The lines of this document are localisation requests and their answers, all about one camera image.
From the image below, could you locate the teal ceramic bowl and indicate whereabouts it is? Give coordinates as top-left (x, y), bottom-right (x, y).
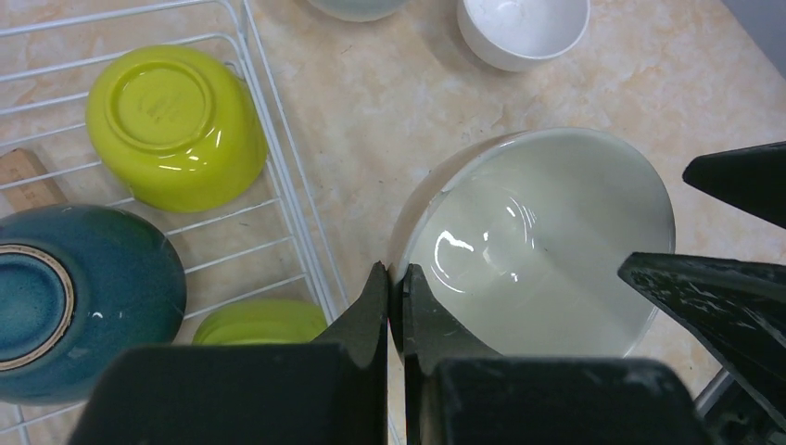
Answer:
top-left (1, 204), bottom-right (187, 405)

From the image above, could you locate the square lime green bowl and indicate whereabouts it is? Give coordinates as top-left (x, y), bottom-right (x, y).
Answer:
top-left (192, 299), bottom-right (328, 346)

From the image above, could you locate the wooden block under rack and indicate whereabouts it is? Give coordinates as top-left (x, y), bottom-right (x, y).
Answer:
top-left (0, 148), bottom-right (69, 213)

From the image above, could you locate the beige ceramic bowl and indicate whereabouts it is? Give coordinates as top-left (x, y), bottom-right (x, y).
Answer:
top-left (387, 127), bottom-right (676, 357)

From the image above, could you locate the white wire dish rack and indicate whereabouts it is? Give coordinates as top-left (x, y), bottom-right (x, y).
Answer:
top-left (1, 1), bottom-right (349, 444)

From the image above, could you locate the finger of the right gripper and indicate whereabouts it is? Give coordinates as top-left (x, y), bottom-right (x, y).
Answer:
top-left (682, 142), bottom-right (785, 228)
top-left (617, 252), bottom-right (785, 426)

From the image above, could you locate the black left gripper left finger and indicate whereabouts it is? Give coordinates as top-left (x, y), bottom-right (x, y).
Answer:
top-left (70, 262), bottom-right (389, 444)

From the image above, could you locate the round lime green bowl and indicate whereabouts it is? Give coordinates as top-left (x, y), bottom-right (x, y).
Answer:
top-left (85, 44), bottom-right (268, 213)

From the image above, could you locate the white bowl with blue rim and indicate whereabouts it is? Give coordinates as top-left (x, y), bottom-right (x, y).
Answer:
top-left (309, 0), bottom-right (408, 22)

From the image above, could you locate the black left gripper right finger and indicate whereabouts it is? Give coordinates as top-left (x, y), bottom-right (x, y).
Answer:
top-left (401, 264), bottom-right (711, 444)

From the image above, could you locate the white ceramic bowl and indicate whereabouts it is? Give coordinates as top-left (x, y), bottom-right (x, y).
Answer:
top-left (457, 0), bottom-right (591, 72)

